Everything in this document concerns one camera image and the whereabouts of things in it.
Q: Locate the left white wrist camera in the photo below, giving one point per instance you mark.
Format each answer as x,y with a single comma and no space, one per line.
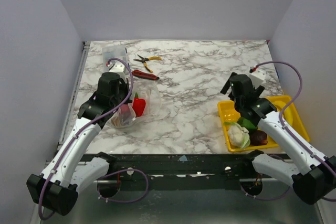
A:
120,69

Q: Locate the clear plastic parts box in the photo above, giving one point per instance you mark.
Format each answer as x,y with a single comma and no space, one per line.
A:
118,51

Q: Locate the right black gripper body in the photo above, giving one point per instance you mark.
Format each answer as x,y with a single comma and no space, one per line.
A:
226,87

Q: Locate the white toy cauliflower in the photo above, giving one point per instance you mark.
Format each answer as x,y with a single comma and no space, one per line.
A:
238,136

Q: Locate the orange brown toy mango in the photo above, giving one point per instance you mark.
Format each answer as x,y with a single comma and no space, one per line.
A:
115,122

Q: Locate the yellow handled pliers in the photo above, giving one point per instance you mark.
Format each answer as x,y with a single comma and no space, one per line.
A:
144,61

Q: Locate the green toy pepper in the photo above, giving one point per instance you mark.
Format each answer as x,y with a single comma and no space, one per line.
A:
243,122

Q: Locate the dark red toy fruit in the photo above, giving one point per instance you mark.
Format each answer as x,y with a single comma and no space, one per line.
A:
126,117

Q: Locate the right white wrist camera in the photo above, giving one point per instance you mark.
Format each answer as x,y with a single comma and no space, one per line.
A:
257,77

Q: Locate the yellow toy banana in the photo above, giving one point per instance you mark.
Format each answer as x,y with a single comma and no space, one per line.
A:
287,115

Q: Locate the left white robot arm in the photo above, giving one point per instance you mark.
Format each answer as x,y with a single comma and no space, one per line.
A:
58,186

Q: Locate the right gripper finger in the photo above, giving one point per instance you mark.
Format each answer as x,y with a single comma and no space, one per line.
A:
232,96
229,83

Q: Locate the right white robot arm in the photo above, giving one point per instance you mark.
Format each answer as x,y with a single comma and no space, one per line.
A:
311,174

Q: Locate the dark maroon toy beet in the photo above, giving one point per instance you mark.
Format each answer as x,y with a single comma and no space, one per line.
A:
258,138

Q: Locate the clear zip top bag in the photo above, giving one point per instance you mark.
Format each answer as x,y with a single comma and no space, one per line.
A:
148,91

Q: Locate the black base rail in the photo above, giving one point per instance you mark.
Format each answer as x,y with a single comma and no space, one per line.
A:
136,172

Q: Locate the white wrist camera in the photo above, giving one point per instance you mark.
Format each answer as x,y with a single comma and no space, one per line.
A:
257,77
120,69

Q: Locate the yellow plastic tray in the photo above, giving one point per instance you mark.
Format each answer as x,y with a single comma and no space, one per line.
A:
227,113

